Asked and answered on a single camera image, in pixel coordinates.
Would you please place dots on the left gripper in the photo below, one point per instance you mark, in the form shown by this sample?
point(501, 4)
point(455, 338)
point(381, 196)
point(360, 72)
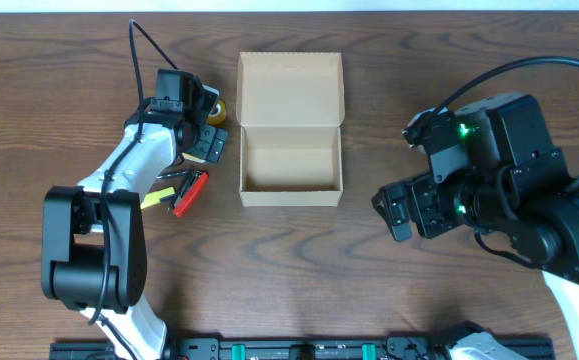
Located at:
point(209, 145)

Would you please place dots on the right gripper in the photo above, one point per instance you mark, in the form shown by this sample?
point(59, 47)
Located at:
point(420, 209)

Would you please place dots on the yellow tape roll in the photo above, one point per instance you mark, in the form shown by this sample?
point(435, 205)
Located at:
point(218, 115)

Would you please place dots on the red black stapler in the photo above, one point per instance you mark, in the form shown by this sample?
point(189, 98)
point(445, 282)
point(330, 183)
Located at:
point(190, 188)

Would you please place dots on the yellow sticky note pad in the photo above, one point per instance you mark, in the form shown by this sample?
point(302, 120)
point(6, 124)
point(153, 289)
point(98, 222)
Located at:
point(189, 157)

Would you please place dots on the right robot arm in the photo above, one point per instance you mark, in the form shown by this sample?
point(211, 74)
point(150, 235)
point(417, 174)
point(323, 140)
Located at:
point(493, 167)

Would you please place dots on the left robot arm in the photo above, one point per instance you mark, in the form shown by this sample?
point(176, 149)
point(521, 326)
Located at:
point(94, 257)

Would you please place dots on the black pen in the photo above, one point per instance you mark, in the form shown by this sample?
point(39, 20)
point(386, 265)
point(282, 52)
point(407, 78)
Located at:
point(174, 174)

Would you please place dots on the brown cardboard box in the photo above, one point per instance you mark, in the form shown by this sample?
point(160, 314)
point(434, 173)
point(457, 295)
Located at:
point(290, 107)

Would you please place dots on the yellow highlighter marker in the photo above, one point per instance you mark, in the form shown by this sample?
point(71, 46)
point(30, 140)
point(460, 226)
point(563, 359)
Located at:
point(158, 197)

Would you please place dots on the black mounting rail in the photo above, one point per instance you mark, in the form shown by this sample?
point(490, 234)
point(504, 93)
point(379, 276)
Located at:
point(214, 349)

